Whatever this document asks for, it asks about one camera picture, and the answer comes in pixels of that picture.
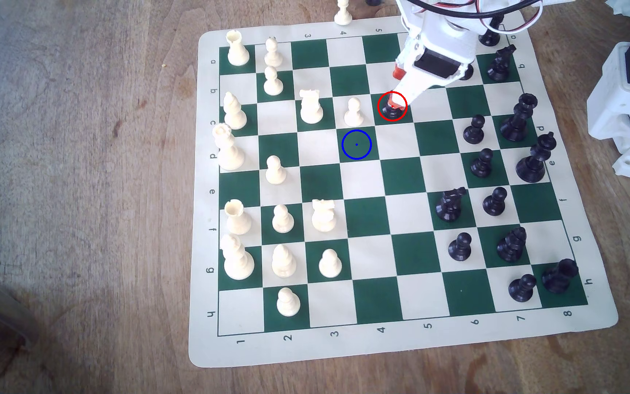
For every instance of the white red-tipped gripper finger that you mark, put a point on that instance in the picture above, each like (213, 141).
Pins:
(416, 87)
(408, 57)

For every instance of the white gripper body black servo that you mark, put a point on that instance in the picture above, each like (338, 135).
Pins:
(432, 65)

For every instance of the black chess pawn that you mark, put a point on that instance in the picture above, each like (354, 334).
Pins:
(494, 203)
(460, 248)
(522, 290)
(466, 73)
(482, 165)
(391, 113)
(473, 132)

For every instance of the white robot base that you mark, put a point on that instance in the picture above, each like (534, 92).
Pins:
(621, 98)

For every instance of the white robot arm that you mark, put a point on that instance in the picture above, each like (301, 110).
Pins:
(418, 12)

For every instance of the black chess rook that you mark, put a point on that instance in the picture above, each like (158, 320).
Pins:
(559, 278)
(490, 38)

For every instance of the black chess knight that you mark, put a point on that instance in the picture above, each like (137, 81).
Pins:
(499, 67)
(449, 207)

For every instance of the black chess piece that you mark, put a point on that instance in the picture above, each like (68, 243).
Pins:
(373, 1)

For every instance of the white chess pawn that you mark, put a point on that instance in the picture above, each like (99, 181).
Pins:
(287, 304)
(330, 265)
(275, 172)
(283, 220)
(273, 53)
(343, 13)
(273, 83)
(354, 114)

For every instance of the black chess queen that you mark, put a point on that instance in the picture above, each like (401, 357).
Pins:
(516, 123)

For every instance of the white chess knight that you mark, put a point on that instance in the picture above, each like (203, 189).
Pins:
(310, 108)
(324, 216)

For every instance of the green and cream chess mat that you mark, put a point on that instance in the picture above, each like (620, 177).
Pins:
(367, 216)

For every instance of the black chess king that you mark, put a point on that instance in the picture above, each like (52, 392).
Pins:
(532, 164)

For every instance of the white chess rook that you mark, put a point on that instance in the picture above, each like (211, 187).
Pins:
(237, 219)
(237, 49)

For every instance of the white chess bishop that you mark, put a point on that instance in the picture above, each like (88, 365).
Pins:
(234, 114)
(283, 262)

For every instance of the black chess bishop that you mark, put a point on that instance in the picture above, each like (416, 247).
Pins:
(511, 247)

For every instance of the white chess queen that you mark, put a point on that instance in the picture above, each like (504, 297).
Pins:
(229, 150)

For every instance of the white chess king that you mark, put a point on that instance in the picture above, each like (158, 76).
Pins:
(237, 261)

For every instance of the white crumpled tissue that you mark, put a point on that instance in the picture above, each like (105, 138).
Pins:
(624, 5)

